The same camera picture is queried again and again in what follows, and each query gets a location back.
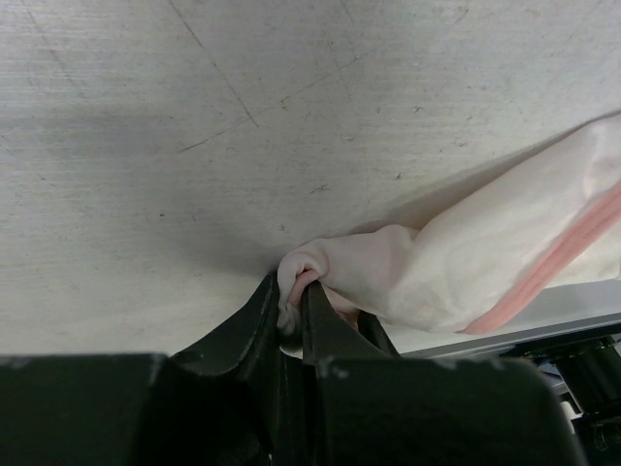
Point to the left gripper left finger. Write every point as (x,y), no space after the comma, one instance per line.
(219,396)

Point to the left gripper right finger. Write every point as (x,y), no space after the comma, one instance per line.
(325,336)

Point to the white underwear pink trim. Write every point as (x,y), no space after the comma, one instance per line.
(551,220)

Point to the aluminium rail frame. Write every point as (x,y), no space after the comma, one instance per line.
(571,332)

